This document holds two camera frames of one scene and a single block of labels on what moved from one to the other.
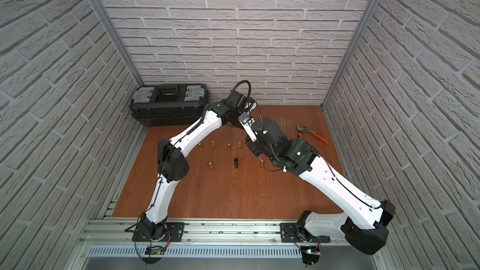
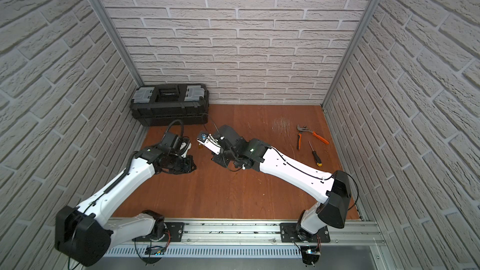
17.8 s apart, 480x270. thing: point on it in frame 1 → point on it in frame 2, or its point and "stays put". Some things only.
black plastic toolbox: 169,104 stays put
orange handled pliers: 304,129 stays put
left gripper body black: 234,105 → 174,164
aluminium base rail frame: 105,243 stays put
